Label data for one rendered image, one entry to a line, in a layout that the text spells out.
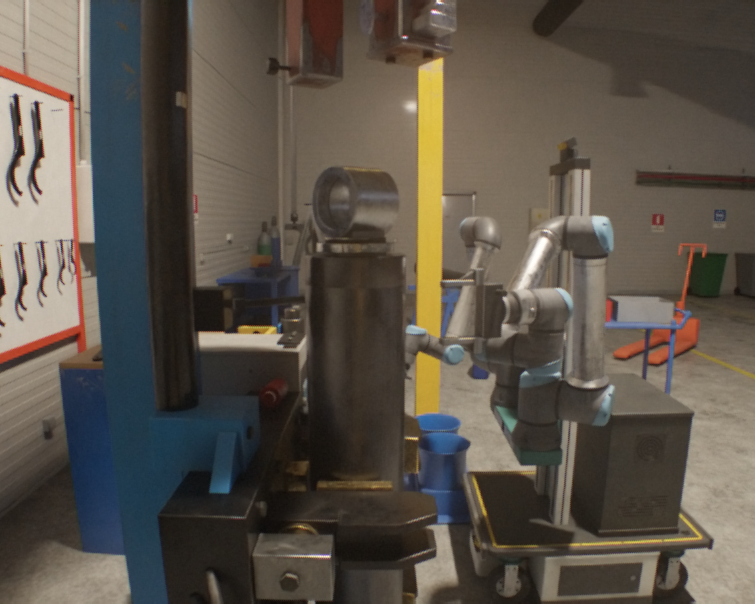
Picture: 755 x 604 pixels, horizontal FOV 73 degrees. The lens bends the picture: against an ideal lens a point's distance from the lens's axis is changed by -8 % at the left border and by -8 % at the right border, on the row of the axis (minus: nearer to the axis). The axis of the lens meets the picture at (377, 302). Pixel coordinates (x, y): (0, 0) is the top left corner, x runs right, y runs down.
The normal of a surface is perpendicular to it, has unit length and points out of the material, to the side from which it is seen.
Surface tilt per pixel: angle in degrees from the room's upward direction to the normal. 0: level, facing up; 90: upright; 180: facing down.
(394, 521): 0
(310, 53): 90
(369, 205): 98
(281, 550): 0
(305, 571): 90
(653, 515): 90
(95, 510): 90
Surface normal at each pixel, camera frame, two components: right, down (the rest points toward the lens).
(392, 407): 0.73, 0.10
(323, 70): 0.54, 0.12
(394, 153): 0.00, 0.14
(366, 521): 0.00, -0.99
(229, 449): 0.00, -0.60
